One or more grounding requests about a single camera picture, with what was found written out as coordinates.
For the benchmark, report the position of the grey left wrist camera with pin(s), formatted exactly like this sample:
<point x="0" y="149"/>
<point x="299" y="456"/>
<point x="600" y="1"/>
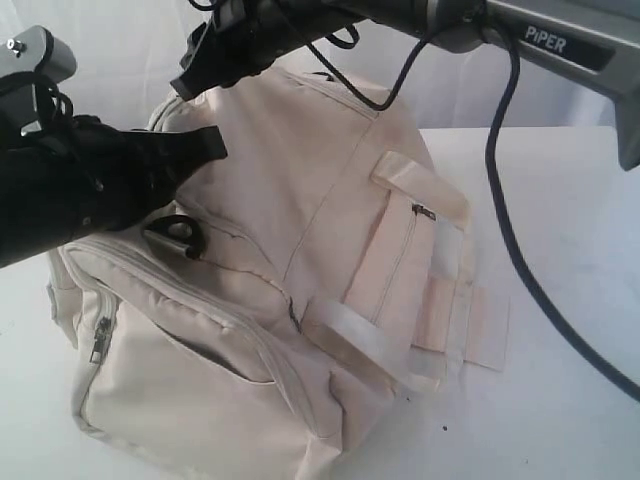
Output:
<point x="35" y="57"/>

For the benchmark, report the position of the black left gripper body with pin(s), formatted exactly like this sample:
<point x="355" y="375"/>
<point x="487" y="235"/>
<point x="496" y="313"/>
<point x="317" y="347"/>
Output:
<point x="63" y="176"/>

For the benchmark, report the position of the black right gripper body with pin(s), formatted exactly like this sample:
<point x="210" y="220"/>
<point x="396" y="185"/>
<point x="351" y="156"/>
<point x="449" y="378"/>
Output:
<point x="260" y="32"/>

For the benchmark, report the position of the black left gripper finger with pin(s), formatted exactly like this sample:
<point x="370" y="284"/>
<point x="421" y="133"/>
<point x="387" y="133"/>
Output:
<point x="169" y="159"/>

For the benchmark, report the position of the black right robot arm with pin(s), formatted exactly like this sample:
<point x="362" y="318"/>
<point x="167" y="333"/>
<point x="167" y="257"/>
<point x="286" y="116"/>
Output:
<point x="593" y="43"/>

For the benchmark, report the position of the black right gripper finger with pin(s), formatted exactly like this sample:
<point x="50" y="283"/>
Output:
<point x="210" y="66"/>

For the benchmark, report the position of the cream duffel bag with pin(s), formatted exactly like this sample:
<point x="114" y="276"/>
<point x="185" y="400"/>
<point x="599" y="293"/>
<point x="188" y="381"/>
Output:
<point x="260" y="325"/>

